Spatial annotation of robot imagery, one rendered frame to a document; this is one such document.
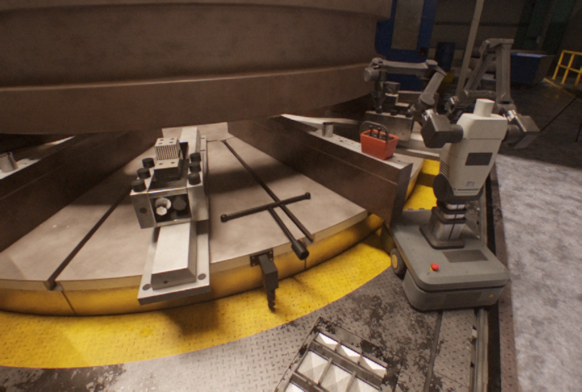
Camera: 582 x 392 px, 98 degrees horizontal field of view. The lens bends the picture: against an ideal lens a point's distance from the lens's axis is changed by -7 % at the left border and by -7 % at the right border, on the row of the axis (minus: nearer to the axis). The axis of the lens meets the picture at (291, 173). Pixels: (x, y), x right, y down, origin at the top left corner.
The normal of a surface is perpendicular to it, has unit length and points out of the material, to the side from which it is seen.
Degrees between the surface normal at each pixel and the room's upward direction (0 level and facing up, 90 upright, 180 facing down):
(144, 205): 90
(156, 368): 0
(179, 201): 90
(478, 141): 90
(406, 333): 0
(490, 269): 0
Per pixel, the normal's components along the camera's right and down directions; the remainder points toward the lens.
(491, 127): 0.04, 0.46
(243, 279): 0.35, 0.43
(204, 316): 0.00, -0.89
